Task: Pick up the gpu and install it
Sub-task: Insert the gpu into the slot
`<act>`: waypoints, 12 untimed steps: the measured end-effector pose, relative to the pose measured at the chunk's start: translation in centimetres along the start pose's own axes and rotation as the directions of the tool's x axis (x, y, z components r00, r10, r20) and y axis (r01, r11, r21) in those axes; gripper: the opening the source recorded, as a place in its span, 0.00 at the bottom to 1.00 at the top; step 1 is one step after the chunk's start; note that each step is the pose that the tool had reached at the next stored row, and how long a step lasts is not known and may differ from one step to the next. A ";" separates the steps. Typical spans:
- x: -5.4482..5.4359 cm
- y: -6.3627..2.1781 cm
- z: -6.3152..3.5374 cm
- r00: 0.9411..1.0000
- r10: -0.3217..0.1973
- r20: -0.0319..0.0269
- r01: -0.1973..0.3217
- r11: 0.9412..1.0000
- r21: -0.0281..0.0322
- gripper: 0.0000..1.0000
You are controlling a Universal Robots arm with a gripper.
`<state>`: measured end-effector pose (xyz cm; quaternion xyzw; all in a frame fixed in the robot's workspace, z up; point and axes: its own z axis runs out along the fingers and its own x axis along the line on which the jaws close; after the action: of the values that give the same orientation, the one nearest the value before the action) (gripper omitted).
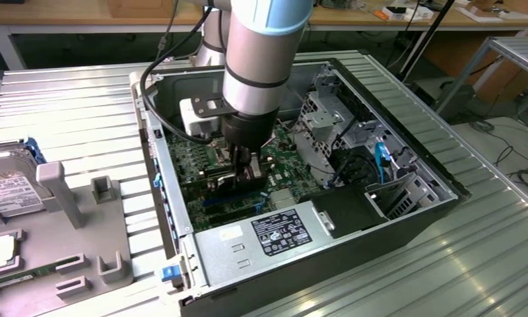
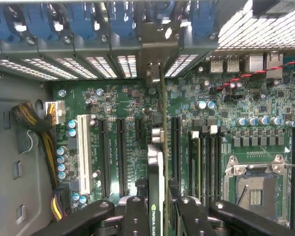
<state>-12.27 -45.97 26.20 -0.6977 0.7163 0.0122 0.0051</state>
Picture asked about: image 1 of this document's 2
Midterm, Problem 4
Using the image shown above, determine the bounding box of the wooden desk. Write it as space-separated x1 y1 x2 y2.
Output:
0 0 528 71

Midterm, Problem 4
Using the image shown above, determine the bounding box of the blue case latch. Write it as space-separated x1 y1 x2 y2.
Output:
159 264 180 282

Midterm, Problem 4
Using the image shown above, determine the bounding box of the thin grey cable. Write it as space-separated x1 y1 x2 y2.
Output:
156 0 180 63

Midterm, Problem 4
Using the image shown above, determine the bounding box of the silver drive cage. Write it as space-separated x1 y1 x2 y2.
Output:
295 65 382 186

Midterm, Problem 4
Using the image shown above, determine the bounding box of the CPU socket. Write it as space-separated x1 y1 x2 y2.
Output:
208 140 232 164

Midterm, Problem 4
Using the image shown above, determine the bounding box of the grey parts rack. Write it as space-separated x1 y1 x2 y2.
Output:
0 160 136 317

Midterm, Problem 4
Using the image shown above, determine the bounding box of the silver power supply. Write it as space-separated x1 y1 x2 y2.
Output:
194 200 336 287

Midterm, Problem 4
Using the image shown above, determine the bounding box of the black wire bundle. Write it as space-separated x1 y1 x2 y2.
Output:
331 147 379 188

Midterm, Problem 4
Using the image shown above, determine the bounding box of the black PC case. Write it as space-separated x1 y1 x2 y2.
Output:
128 57 472 317

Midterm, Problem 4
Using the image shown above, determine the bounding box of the hard disk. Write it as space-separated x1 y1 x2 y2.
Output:
0 150 48 218

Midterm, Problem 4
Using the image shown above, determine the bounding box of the black expansion slot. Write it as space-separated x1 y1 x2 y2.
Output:
207 209 266 226
204 202 259 217

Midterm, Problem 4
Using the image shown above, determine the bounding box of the metal slat frame table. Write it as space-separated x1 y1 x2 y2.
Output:
434 34 528 116

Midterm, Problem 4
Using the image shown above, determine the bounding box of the graphics card with fan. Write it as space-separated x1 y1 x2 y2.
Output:
183 164 271 201

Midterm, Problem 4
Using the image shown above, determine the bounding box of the large cardboard box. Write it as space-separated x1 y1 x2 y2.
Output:
108 0 206 18

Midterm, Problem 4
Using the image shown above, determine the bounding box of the black pole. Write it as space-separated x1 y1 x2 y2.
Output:
398 0 458 82

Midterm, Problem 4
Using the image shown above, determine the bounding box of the black fan shroud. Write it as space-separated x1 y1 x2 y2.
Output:
298 184 388 239

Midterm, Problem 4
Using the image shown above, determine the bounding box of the brown cardboard box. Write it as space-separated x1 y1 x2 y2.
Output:
466 0 516 11

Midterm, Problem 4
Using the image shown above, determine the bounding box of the black and white box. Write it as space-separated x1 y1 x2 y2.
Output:
384 5 418 21

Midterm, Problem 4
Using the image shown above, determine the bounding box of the blue disk bracket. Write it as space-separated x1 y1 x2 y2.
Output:
24 137 48 165

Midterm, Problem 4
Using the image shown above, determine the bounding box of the green motherboard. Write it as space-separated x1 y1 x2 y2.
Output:
167 117 334 232

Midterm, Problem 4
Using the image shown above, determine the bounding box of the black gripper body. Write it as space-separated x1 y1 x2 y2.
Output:
222 108 280 155

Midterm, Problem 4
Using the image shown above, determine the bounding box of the silver disk bay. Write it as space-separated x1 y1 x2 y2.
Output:
363 171 462 221

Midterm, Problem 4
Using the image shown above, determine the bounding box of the small silver heatsink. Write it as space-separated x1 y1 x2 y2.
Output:
268 188 300 204

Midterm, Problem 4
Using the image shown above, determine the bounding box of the blue wire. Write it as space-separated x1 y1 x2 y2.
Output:
372 140 392 186

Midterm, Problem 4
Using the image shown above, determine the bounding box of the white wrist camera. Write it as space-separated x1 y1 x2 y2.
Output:
179 96 228 138

